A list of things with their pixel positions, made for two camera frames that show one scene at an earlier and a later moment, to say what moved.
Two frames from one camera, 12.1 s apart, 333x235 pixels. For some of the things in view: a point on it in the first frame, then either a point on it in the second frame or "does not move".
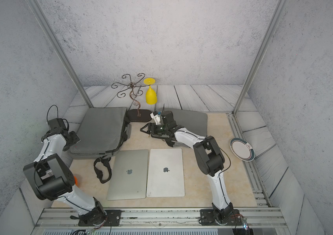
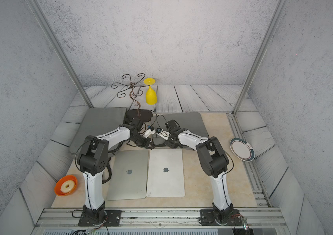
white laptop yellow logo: x=165 y=173 does not move
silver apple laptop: x=129 y=176 does not move
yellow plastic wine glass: x=151 y=95 does not move
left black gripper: x=75 y=137 → x=147 y=144
